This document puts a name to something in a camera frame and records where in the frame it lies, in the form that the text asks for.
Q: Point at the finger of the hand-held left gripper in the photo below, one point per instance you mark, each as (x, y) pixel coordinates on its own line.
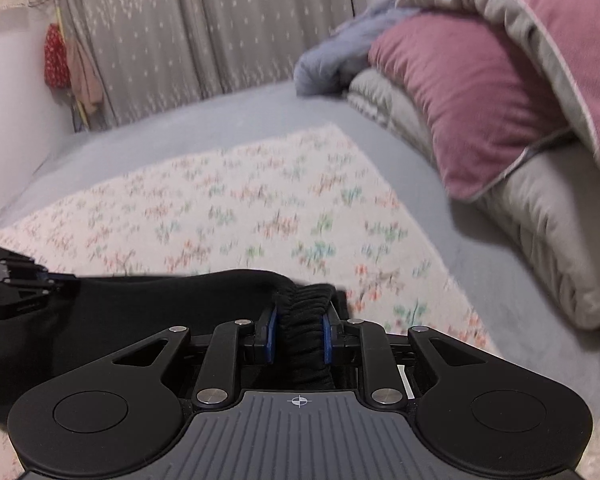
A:
(25, 271)
(20, 297)

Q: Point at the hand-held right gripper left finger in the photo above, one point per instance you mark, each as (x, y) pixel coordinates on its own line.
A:
(271, 334)

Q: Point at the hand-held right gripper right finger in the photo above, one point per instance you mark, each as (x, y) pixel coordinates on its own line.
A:
(327, 336)

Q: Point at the black pants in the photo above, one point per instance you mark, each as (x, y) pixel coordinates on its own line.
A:
(145, 310)

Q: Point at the floral blanket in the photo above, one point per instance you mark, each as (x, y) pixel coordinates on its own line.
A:
(230, 210)

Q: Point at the yellow pole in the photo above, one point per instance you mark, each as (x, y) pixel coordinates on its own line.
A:
(82, 112)

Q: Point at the pink hanging garment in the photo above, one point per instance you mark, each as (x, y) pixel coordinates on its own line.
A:
(86, 80)

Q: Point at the red floral garment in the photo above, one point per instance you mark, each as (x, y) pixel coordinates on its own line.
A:
(56, 57)

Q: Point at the grey bed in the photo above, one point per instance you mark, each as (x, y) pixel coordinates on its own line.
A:
(280, 110)

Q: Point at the pink pillow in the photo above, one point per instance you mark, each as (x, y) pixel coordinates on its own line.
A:
(460, 105)

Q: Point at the blue quilt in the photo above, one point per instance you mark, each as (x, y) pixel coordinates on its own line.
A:
(340, 55)

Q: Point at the grey star-patterned curtain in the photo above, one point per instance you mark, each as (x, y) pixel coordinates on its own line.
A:
(195, 25)

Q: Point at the pink quilt with grey lining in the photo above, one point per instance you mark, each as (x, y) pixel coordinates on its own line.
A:
(555, 45)

